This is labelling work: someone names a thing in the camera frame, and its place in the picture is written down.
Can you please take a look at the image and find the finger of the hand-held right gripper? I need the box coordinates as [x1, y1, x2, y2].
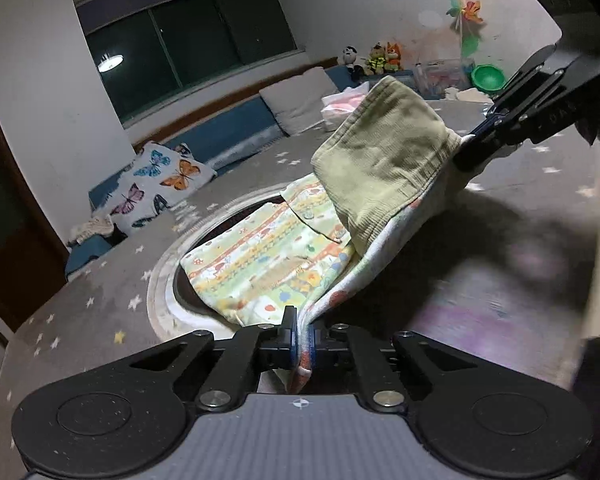
[452, 77, 600, 171]
[487, 46, 600, 118]

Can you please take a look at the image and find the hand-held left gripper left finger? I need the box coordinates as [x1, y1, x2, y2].
[130, 306, 300, 413]

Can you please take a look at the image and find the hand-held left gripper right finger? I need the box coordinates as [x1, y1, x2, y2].
[309, 324, 476, 413]

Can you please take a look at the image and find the khaki corduroy pants patterned lining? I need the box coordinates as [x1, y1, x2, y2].
[180, 76, 463, 396]

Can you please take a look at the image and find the green plastic bowl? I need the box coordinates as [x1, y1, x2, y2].
[471, 64, 506, 92]

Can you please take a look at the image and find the clear plastic storage box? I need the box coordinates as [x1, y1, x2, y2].
[412, 59, 473, 98]

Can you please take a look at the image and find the colourful pinwheel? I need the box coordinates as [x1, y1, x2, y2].
[446, 0, 486, 57]

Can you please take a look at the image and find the round black induction cooktop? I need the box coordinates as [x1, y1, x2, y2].
[147, 187, 288, 333]

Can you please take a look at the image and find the grey star tablecloth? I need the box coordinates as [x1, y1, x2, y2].
[0, 97, 600, 480]

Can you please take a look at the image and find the orange fox plush toy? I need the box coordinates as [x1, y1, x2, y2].
[384, 42, 404, 72]

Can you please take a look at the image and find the yellow plush toy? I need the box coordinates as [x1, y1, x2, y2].
[364, 42, 387, 74]

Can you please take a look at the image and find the panda plush toy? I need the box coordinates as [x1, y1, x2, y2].
[342, 45, 364, 78]

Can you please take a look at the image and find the pink tissue pack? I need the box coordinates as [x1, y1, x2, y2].
[320, 86, 371, 131]

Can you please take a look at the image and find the butterfly print pillow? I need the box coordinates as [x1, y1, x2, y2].
[111, 142, 218, 236]

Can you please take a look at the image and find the blue sofa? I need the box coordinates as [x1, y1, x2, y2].
[65, 65, 416, 281]

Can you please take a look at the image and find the crumpled beige cloth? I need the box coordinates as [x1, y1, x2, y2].
[70, 215, 116, 247]

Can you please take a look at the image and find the plain grey pillow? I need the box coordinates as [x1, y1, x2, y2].
[259, 66, 341, 136]

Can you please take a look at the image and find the brown wooden door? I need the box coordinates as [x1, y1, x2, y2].
[0, 62, 70, 333]

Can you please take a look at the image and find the dark window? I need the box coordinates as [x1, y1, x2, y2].
[75, 0, 301, 126]

